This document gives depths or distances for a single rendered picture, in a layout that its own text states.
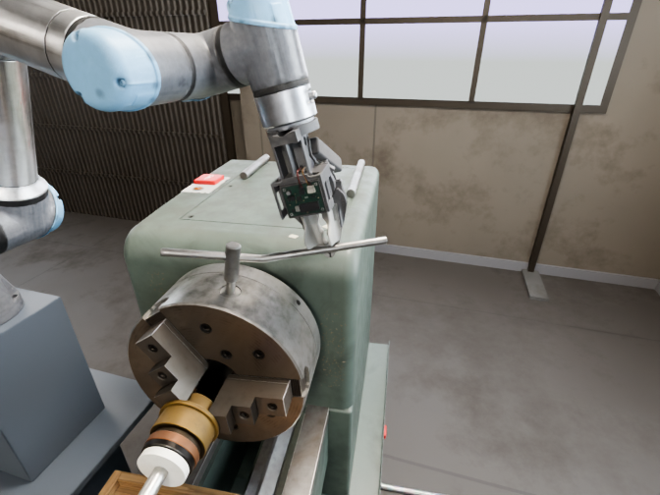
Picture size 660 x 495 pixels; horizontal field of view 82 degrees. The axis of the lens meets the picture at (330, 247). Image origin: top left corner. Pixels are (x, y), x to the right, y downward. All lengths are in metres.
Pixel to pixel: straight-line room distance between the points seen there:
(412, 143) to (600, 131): 1.21
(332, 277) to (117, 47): 0.46
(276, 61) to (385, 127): 2.53
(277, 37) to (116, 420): 0.97
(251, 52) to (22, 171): 0.57
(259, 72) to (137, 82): 0.14
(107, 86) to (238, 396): 0.44
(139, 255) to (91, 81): 0.45
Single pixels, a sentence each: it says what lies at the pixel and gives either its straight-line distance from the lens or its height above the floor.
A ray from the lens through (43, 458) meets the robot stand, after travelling 1.14.
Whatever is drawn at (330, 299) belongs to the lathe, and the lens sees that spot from 0.71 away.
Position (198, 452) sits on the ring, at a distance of 0.62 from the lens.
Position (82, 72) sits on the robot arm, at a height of 1.55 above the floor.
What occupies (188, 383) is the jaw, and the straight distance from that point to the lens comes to 0.64.
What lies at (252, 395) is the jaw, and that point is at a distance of 0.63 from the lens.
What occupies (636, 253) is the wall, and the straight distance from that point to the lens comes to 3.52.
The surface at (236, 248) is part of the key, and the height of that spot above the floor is 1.32.
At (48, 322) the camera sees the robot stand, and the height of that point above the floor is 1.06.
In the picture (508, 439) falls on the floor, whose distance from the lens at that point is 2.09.
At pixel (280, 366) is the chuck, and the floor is 1.13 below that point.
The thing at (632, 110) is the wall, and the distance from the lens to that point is 3.15.
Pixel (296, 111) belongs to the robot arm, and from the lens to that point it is 0.50.
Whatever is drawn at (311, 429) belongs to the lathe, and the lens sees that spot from 0.88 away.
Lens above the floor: 1.57
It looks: 28 degrees down
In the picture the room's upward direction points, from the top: straight up
